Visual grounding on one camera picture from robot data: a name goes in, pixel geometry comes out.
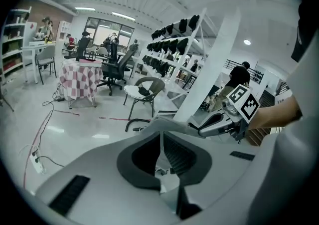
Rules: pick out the white metal shelving rack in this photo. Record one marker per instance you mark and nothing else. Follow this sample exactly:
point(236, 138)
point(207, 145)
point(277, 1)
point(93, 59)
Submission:
point(172, 86)

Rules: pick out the white slanted pillar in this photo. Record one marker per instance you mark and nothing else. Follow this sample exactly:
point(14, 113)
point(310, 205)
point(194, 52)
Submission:
point(207, 69)

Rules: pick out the black tripod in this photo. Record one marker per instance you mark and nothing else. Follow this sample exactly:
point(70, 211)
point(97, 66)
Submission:
point(5, 94)

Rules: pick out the person's right forearm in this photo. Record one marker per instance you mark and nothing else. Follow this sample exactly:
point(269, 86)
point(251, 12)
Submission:
point(274, 114)

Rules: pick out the large black-framed window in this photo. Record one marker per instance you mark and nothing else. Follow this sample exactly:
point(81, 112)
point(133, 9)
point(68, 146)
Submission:
point(104, 32)

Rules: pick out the round table with checkered cloth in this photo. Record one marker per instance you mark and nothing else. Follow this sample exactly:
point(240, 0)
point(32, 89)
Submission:
point(79, 81)

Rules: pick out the pink flat box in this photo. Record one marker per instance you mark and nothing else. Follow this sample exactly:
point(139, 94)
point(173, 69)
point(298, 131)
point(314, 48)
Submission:
point(90, 63)

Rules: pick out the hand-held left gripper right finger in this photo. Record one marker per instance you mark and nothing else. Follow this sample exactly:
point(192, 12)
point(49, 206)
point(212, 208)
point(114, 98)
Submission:
point(192, 164)

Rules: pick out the grey wicker chair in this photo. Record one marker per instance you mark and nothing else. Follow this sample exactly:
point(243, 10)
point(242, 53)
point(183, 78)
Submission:
point(152, 86)

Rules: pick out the white shelf with boxes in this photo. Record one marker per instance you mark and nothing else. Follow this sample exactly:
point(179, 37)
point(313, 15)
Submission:
point(12, 52)

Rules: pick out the white table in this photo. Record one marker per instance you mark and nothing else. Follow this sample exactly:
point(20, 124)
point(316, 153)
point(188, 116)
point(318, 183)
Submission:
point(31, 48)

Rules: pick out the rows of black devices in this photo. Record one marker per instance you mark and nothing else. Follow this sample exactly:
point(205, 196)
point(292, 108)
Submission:
point(182, 44)

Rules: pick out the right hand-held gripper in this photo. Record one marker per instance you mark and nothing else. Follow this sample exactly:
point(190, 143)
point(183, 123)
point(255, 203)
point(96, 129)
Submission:
point(245, 101)

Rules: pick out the round ceiling light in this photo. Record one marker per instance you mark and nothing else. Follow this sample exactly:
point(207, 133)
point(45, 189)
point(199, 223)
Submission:
point(247, 42)

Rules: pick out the grey plastic chair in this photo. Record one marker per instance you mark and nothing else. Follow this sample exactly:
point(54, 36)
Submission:
point(46, 55)

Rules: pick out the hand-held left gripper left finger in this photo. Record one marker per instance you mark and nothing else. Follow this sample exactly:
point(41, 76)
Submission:
point(134, 166)

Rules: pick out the wooden staircase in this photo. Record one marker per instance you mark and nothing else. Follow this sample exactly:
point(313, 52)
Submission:
point(259, 135)

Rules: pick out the ceiling tube light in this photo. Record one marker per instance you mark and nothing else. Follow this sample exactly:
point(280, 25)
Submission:
point(84, 8)
point(123, 16)

